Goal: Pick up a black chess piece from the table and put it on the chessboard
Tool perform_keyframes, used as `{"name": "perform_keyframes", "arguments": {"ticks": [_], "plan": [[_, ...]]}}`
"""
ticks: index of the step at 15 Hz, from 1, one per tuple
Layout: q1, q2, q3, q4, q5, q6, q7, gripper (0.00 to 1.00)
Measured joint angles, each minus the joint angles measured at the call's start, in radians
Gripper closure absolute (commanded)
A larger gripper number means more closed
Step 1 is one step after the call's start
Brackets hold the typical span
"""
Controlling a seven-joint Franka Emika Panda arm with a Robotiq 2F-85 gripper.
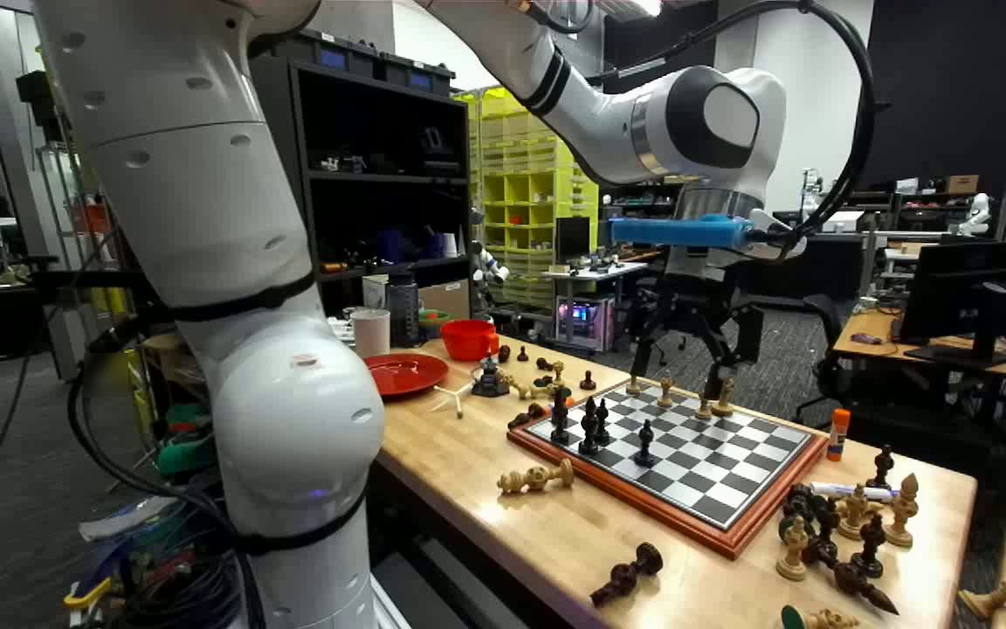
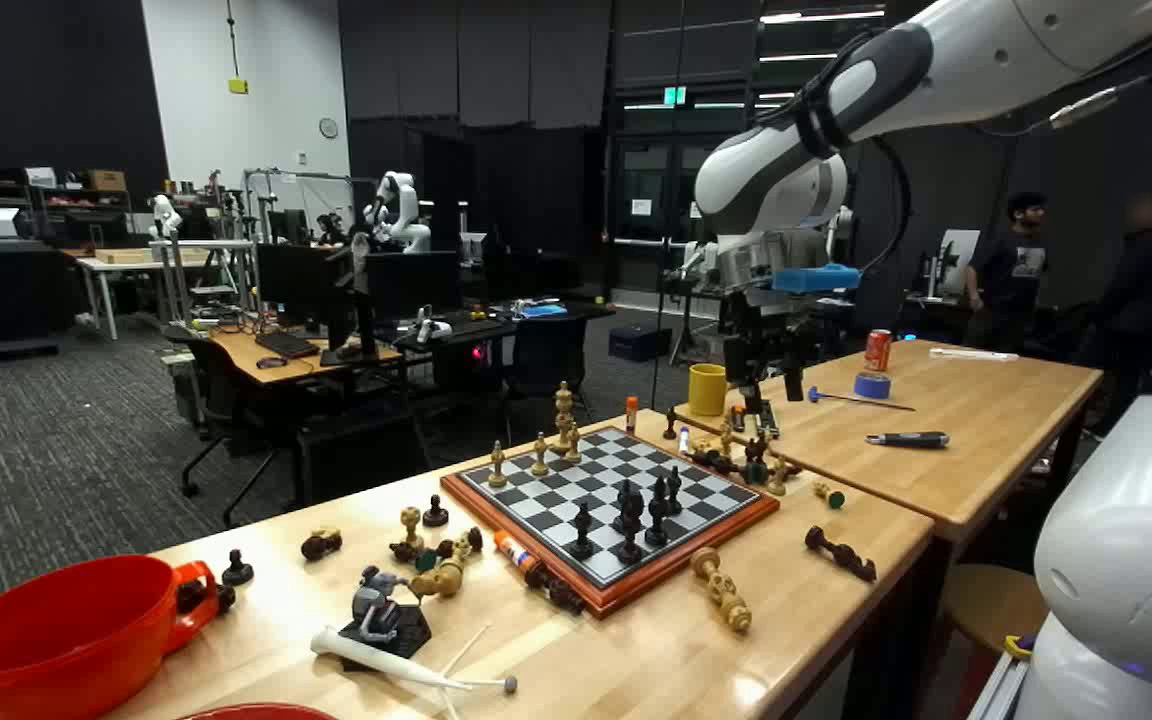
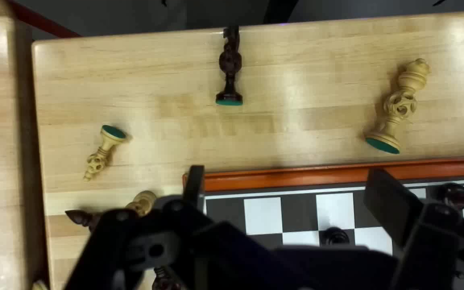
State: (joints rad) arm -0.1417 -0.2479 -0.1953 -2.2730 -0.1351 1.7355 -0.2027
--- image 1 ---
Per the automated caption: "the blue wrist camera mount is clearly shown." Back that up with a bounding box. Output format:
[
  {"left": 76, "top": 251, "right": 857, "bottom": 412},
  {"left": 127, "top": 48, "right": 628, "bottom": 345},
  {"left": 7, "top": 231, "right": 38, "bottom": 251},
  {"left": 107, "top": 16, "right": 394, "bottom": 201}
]
[{"left": 608, "top": 215, "right": 749, "bottom": 247}]

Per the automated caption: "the red plastic plate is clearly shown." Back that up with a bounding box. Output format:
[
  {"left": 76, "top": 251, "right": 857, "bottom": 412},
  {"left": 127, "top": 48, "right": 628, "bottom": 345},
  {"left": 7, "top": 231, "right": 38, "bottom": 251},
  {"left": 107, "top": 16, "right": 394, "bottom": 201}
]
[{"left": 368, "top": 355, "right": 447, "bottom": 398}]

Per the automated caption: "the yellow storage bin rack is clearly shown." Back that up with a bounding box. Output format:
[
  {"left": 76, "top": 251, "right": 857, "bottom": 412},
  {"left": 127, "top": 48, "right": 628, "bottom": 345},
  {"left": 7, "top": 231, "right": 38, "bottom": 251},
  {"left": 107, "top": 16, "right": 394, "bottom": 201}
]
[{"left": 461, "top": 89, "right": 597, "bottom": 309}]

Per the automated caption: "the black chess piece pair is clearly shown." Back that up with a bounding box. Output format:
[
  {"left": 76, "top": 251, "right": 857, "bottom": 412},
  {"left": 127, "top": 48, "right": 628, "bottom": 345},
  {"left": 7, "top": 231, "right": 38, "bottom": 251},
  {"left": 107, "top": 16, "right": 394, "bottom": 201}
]
[{"left": 579, "top": 398, "right": 612, "bottom": 458}]

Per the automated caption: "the lying black chess piece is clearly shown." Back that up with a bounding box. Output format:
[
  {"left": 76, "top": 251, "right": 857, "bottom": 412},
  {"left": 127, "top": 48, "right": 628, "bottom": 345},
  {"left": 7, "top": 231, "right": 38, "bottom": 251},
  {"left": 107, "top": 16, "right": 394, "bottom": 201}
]
[{"left": 591, "top": 541, "right": 665, "bottom": 605}]

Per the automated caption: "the orange glue stick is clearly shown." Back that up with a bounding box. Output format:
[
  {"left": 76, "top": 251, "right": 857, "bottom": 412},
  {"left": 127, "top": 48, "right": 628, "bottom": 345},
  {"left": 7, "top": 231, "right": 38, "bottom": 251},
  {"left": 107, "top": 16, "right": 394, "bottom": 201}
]
[{"left": 828, "top": 406, "right": 854, "bottom": 463}]

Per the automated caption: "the black shelving unit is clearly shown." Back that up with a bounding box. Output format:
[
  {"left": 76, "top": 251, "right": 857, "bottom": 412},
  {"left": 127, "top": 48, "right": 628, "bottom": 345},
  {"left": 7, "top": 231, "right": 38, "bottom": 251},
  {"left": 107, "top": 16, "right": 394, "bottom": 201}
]
[{"left": 251, "top": 36, "right": 473, "bottom": 316}]

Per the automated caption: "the black computer monitor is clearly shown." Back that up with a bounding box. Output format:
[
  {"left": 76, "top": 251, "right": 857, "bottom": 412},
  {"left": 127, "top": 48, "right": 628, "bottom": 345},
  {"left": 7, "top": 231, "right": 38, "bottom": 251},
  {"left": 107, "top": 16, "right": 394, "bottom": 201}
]
[{"left": 895, "top": 242, "right": 1006, "bottom": 344}]

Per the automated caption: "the lying tan chess piece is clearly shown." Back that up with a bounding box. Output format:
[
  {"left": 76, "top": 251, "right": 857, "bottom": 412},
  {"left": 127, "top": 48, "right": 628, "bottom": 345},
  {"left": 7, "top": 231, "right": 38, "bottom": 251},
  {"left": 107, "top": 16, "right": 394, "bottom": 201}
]
[{"left": 495, "top": 458, "right": 576, "bottom": 496}]

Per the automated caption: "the checkered wooden chessboard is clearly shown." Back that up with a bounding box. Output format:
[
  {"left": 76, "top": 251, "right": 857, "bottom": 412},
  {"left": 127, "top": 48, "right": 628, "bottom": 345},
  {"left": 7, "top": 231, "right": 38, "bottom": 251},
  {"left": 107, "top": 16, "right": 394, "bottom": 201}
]
[{"left": 506, "top": 383, "right": 828, "bottom": 556}]

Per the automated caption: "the red plastic bowl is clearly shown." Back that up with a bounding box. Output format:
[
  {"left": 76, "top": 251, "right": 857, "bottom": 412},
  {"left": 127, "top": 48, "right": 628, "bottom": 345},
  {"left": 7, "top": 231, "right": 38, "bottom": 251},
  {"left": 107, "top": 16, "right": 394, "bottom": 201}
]
[{"left": 440, "top": 321, "right": 499, "bottom": 363}]

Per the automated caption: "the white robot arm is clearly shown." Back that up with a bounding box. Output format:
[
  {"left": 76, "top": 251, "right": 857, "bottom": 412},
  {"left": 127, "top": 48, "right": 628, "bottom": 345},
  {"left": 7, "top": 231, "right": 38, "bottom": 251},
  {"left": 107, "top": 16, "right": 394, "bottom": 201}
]
[{"left": 34, "top": 0, "right": 785, "bottom": 629}]

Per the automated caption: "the white plastic cup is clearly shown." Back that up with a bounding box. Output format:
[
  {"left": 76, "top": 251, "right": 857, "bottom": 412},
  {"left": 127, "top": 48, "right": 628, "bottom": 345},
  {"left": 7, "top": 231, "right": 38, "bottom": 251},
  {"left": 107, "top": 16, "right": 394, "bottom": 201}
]
[{"left": 349, "top": 309, "right": 393, "bottom": 356}]

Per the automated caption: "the black pawn on board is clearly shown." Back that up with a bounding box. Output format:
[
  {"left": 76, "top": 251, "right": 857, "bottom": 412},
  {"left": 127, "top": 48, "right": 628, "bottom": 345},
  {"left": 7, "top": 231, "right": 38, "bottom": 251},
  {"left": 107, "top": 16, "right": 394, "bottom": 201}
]
[{"left": 631, "top": 421, "right": 656, "bottom": 468}]

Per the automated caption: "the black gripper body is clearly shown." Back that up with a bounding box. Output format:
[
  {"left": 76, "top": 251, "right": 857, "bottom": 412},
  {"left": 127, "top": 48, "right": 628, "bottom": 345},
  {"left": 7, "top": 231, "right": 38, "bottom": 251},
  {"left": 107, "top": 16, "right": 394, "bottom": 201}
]
[{"left": 636, "top": 270, "right": 762, "bottom": 363}]

